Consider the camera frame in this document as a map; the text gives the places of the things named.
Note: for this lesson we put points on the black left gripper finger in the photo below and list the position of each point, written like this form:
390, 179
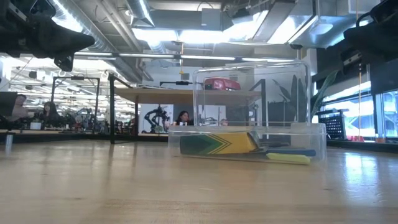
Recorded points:
64, 62
59, 39

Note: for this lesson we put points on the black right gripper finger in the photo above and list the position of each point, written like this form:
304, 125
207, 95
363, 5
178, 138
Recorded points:
351, 57
373, 43

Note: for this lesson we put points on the clear plastic pencil box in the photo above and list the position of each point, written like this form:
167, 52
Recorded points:
248, 109

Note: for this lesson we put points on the dark blue pen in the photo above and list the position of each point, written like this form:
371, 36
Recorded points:
275, 144

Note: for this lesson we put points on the yellow-green sticky note pad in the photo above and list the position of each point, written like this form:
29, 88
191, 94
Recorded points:
287, 158

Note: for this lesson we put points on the green yellow crayon box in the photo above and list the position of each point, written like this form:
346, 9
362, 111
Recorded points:
217, 143

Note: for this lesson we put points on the black background robot arm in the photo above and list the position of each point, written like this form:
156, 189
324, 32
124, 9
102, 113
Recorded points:
157, 119

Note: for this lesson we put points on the person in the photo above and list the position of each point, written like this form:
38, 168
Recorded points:
49, 112
183, 118
18, 108

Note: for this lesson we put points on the green snake plant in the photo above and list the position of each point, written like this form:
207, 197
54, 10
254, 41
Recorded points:
298, 99

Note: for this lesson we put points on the black mesh basket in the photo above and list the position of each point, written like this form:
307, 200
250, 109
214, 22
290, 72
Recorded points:
334, 126

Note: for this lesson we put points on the black monitor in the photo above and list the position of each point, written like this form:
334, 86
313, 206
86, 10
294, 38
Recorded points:
7, 107

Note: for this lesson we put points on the red stapler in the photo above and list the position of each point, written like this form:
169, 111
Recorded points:
221, 84

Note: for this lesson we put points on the black frame stand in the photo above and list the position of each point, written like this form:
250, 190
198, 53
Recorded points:
53, 99

